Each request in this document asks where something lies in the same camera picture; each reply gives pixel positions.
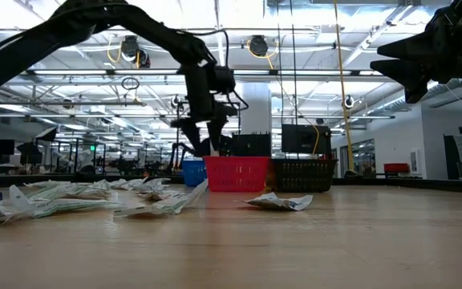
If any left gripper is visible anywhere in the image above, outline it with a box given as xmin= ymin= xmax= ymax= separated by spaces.
xmin=169 ymin=63 xmax=241 ymax=158

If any blue plastic basket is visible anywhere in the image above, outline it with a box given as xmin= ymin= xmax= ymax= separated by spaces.
xmin=181 ymin=159 xmax=208 ymax=188

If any red plastic basket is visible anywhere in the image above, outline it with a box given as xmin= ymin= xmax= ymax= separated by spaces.
xmin=204 ymin=156 xmax=271 ymax=193

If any white pillar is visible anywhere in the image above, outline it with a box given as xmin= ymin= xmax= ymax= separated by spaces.
xmin=241 ymin=82 xmax=273 ymax=136

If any black monitor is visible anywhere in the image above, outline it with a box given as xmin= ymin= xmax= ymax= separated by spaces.
xmin=281 ymin=124 xmax=333 ymax=156

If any red bin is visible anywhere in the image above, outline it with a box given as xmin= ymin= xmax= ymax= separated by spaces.
xmin=383 ymin=162 xmax=411 ymax=176

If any black plastic basket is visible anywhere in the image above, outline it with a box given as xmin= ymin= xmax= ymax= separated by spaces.
xmin=269 ymin=158 xmax=338 ymax=193

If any ceiling light strip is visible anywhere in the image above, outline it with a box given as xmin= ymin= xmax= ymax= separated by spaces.
xmin=26 ymin=68 xmax=384 ymax=78

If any black background rig frame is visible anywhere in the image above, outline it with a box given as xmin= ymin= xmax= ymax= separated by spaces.
xmin=176 ymin=100 xmax=242 ymax=161

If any silver ventilation duct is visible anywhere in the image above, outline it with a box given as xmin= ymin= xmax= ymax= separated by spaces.
xmin=369 ymin=86 xmax=452 ymax=116

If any yellow hanging cable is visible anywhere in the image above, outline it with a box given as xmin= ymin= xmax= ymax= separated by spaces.
xmin=332 ymin=0 xmax=355 ymax=173

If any black hanging cable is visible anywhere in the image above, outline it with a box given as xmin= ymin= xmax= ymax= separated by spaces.
xmin=290 ymin=0 xmax=299 ymax=126
xmin=277 ymin=0 xmax=284 ymax=126

